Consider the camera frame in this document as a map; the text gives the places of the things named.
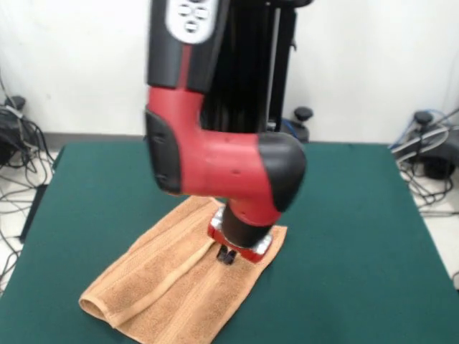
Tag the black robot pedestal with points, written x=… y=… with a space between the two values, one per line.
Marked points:
x=251 y=71

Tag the black stand base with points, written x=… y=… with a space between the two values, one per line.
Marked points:
x=434 y=161
x=10 y=139

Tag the dark green table cloth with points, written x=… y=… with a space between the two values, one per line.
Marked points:
x=358 y=233

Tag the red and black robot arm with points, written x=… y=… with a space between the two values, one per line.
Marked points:
x=222 y=161

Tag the tan terry towel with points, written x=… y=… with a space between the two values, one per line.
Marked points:
x=161 y=286

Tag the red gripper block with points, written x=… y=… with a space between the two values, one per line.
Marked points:
x=251 y=256

